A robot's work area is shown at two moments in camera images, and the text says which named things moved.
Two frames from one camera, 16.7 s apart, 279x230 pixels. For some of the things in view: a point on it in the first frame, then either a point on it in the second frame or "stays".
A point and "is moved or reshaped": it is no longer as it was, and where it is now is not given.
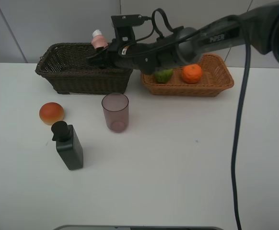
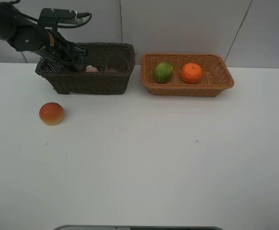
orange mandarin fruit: x=191 y=74 stays
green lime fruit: x=163 y=76 stays
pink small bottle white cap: x=98 y=40 to x=89 y=68
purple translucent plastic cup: x=116 y=106 is moved or reshaped
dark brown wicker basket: x=68 y=66 stays
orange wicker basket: x=216 y=77 stays
